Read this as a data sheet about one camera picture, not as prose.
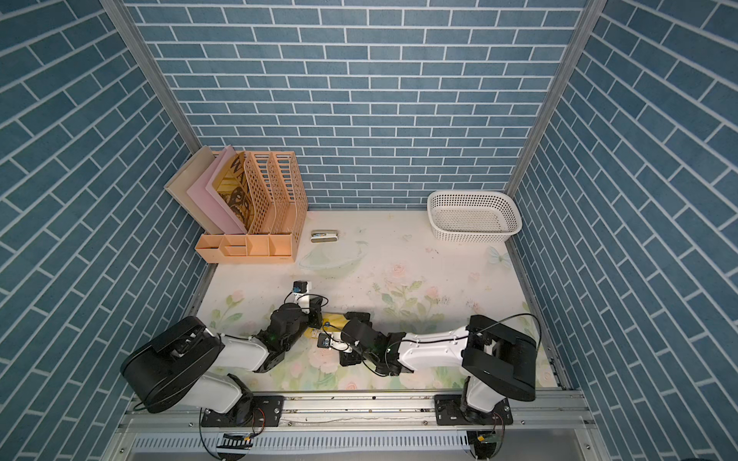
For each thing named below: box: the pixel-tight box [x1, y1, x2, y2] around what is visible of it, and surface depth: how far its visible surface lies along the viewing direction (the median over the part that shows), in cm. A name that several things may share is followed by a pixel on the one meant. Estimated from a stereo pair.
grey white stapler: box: [310, 229, 339, 243], surface depth 112 cm
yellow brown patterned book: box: [212, 151, 255, 232], surface depth 104 cm
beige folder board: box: [164, 145, 225, 235], surface depth 93 cm
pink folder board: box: [186, 145, 247, 236], surface depth 94 cm
